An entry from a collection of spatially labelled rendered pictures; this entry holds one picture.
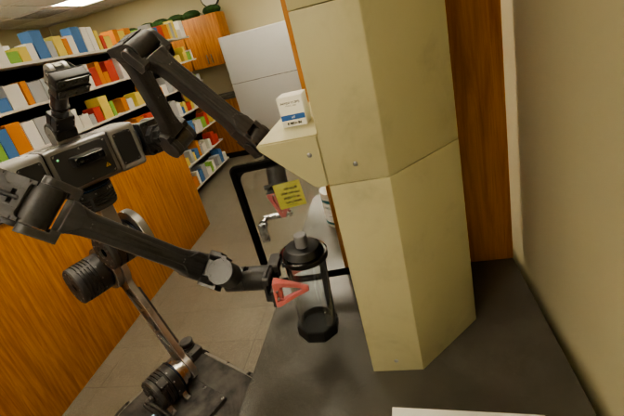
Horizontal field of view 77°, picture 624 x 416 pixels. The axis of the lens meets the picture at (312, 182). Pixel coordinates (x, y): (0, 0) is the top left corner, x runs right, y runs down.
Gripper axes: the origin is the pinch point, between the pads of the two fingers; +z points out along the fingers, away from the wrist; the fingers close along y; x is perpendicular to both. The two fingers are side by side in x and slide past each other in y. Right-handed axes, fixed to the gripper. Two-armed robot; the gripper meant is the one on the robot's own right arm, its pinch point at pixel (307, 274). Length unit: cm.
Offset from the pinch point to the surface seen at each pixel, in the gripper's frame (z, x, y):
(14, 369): -176, 87, 53
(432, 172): 28.4, -22.8, -0.8
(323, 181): 8.2, -26.0, -7.7
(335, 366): 3.8, 22.6, -5.6
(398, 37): 24, -48, -3
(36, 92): -230, -34, 200
